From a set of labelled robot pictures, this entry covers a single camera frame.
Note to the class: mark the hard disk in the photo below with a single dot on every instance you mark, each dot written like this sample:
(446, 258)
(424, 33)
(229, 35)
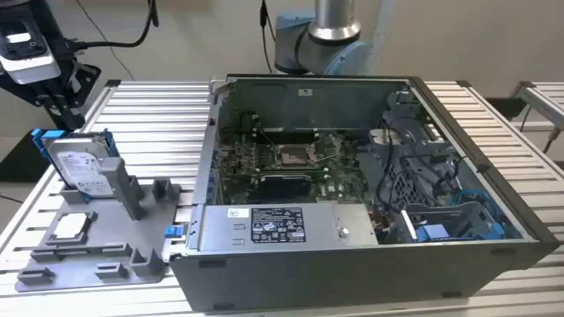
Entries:
(72, 158)

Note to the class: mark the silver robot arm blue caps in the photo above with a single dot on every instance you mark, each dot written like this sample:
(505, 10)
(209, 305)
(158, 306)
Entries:
(317, 49)

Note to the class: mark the disk bay with blue rails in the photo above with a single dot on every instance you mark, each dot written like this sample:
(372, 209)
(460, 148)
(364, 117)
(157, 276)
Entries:
(440, 231)

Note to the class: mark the black hanging rod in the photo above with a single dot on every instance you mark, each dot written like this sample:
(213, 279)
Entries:
(154, 13)

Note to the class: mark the black stand with base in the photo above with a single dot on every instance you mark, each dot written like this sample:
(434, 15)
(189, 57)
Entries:
(21, 165)

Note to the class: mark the silver CPU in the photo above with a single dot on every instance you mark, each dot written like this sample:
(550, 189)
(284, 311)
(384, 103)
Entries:
(72, 226)

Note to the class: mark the thin locking lever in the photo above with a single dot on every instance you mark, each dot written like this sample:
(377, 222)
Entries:
(268, 137)

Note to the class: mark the black RAM slots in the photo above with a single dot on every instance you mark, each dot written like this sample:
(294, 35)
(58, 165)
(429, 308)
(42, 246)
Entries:
(286, 133)

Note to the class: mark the grey parts rack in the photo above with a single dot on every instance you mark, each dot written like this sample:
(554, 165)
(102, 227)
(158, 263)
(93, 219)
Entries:
(109, 237)

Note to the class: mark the blue case latch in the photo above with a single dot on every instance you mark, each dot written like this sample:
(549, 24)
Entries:
(172, 231)

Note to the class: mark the CPU socket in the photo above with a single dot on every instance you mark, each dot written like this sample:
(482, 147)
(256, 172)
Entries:
(292, 155)

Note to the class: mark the black graphics card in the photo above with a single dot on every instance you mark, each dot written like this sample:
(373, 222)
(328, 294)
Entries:
(281, 188)

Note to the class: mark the green motherboard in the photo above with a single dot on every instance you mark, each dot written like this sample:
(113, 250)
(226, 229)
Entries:
(342, 188)

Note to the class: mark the silver power supply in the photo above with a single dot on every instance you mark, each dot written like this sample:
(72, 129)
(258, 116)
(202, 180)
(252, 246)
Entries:
(317, 228)

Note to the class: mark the grey metal drive cage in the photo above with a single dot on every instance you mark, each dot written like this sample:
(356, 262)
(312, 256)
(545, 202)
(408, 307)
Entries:
(396, 185)

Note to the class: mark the open dark PC case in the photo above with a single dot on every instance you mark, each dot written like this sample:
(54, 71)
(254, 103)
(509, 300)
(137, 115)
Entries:
(308, 280)

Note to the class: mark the black box under table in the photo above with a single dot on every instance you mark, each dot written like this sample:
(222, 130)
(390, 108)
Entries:
(506, 107)

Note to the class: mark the slatted metal side table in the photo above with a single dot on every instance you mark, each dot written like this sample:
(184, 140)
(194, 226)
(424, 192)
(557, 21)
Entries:
(545, 95)

